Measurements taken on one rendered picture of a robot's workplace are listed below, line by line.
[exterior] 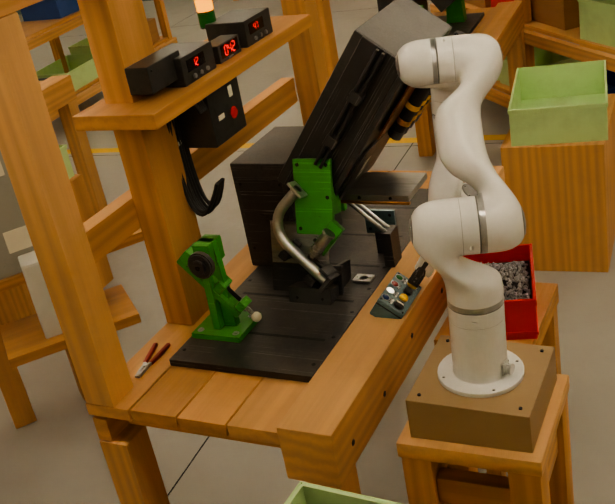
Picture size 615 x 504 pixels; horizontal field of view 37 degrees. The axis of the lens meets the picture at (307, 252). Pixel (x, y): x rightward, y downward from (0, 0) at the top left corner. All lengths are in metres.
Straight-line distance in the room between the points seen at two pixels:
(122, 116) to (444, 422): 1.05
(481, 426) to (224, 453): 1.73
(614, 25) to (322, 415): 3.37
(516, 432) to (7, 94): 1.28
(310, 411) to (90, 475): 1.70
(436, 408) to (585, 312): 2.15
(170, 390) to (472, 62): 1.09
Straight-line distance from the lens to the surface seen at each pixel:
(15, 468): 3.93
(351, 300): 2.55
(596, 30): 5.21
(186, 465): 3.60
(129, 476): 2.54
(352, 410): 2.16
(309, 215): 2.56
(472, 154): 1.94
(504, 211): 1.89
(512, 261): 2.69
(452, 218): 1.88
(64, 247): 2.20
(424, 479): 2.15
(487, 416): 2.01
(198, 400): 2.33
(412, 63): 2.05
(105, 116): 2.35
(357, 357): 2.31
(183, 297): 2.60
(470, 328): 1.99
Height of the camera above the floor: 2.15
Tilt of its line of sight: 26 degrees down
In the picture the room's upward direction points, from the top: 11 degrees counter-clockwise
